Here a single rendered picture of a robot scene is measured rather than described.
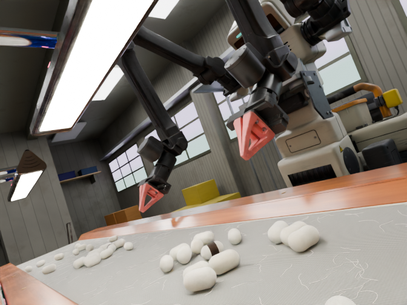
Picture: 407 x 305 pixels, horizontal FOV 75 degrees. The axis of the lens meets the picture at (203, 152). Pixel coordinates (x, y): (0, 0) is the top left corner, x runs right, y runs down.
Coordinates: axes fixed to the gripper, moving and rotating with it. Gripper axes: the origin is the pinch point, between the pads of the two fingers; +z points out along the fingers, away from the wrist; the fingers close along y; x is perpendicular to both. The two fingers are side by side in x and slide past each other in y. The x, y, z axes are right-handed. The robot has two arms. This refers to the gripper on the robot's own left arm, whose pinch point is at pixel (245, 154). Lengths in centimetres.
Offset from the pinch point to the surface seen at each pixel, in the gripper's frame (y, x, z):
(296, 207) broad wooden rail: 4.3, 9.6, 5.3
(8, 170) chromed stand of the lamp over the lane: -89, -35, 2
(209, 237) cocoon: -5.4, 2.3, 13.7
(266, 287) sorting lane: 12.3, -2.6, 21.6
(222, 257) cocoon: 5.9, -2.9, 19.2
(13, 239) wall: -633, -4, -6
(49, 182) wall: -632, -19, -134
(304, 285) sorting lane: 15.5, -2.1, 20.9
